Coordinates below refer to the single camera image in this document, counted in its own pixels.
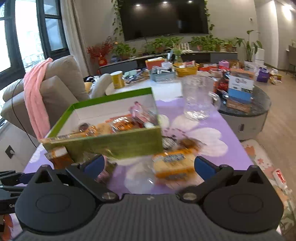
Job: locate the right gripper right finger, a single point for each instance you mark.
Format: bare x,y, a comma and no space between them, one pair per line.
214,176

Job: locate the wall power socket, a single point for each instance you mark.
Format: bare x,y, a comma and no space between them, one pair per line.
10,152

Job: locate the blue white paper box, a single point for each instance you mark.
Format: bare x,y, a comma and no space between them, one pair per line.
240,89

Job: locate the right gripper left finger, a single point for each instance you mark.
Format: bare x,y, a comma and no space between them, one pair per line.
93,176

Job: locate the green cardboard box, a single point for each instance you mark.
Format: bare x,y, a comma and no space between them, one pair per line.
105,126

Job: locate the grey recliner sofa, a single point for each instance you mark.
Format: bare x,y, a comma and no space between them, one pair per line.
63,85

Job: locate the purple gift bag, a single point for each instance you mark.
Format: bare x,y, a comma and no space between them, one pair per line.
263,75

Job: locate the purple floral tablecloth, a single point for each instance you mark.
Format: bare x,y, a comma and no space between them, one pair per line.
220,146

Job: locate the tall potted plant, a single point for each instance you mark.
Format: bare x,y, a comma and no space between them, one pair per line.
250,47

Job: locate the pink white snack packet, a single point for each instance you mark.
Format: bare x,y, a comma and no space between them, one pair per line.
144,117

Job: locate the blue plastic tray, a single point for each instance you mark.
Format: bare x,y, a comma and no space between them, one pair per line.
160,75

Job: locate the black wall television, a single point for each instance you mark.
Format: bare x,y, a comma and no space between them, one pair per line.
142,19

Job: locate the pink towel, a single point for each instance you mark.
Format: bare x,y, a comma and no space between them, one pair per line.
37,113

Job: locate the yellow woven basket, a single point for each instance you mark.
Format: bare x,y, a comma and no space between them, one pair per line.
185,71

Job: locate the clear glass pitcher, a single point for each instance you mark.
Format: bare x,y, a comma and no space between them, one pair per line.
200,101

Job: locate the round dark side table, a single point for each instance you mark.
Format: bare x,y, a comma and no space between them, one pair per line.
247,125

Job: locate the brown tea snack packet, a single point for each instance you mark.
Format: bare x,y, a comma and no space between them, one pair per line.
59,157

